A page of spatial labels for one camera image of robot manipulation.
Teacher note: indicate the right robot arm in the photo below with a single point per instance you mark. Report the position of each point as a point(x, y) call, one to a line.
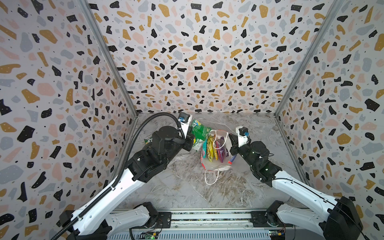
point(325, 215)

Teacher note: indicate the red paper bag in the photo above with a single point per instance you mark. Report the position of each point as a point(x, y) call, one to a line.
point(216, 156)

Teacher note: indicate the teal snack packet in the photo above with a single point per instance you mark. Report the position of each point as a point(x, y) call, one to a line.
point(205, 148)

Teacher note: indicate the left circuit board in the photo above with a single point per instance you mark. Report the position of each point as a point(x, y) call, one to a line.
point(148, 236)

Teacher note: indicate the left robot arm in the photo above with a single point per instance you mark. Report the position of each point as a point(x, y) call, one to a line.
point(96, 219)

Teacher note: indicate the yellow green Fox's candy bag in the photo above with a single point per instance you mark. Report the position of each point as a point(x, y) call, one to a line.
point(148, 140)

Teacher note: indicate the circuit board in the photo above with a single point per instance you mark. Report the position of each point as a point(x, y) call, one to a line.
point(277, 235)
point(148, 236)

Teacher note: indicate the green snack packet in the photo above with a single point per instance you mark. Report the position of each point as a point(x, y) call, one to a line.
point(201, 134)

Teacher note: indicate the purple snack packet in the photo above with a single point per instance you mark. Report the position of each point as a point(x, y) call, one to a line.
point(221, 149)

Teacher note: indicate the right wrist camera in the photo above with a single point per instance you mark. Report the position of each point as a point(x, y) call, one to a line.
point(243, 136)

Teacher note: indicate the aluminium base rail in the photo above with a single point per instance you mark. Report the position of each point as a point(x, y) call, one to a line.
point(241, 224)

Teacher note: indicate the yellow snack packet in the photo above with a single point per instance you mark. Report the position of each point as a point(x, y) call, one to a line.
point(210, 149)

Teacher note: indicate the right circuit board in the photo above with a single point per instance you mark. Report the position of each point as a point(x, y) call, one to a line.
point(277, 235)

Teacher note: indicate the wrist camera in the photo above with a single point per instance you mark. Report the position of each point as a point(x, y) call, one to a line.
point(243, 136)
point(185, 120)

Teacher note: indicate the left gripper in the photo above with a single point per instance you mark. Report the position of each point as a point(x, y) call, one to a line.
point(190, 139)

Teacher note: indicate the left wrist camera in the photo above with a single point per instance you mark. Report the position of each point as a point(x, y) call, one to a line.
point(185, 120)

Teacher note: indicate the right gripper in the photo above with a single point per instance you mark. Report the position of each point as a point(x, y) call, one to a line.
point(236, 145)

